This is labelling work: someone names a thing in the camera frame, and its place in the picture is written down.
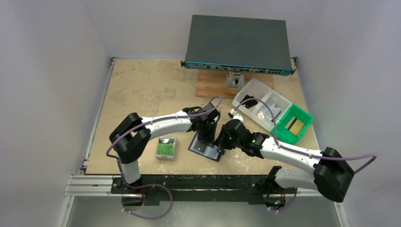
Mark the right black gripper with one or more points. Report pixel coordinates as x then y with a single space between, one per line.
222 137

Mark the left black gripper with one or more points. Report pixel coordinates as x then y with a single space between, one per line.
203 144

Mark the blue card holder wallet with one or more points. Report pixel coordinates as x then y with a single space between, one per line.
198 147

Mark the grey credit card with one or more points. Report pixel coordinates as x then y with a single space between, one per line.
212 153

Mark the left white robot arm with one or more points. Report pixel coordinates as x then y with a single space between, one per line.
129 139

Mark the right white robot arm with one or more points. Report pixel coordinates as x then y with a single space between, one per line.
324 171

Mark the green card box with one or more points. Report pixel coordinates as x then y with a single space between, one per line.
166 147

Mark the black card in bin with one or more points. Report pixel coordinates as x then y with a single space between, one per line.
249 101

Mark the white blue card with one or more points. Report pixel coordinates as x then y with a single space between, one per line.
274 112

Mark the gold card black stripe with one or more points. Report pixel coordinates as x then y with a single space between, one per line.
294 126

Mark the wooden board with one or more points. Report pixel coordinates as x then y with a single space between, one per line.
212 83

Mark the grey metal stand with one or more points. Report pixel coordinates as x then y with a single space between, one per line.
235 80

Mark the clear plastic bin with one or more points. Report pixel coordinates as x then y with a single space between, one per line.
254 88
278 104

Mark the green plastic bin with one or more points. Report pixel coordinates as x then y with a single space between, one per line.
294 111

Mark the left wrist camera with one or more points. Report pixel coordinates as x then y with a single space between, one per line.
211 110

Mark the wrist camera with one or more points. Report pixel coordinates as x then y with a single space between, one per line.
233 114
211 110

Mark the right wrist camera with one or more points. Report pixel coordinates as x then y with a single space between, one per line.
233 114

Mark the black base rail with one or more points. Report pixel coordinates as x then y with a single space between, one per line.
253 189

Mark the blue network switch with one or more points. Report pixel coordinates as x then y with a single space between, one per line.
238 44

